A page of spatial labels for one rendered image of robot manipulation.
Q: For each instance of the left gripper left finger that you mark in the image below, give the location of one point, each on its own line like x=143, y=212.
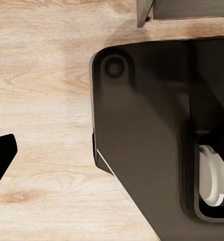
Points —
x=8, y=150

